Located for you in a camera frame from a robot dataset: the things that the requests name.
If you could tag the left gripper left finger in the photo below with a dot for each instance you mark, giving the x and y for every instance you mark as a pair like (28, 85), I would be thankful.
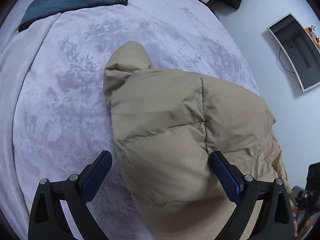
(47, 219)

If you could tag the beige puffer jacket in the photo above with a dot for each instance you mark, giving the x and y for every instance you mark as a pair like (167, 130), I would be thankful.
(166, 123)

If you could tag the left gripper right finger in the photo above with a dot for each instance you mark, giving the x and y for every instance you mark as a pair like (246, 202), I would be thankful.
(275, 219)

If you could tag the wall-mounted curved monitor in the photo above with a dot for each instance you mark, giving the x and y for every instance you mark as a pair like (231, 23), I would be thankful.
(299, 48)

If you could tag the lavender plush bed blanket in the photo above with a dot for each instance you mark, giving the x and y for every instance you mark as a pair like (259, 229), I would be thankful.
(54, 117)

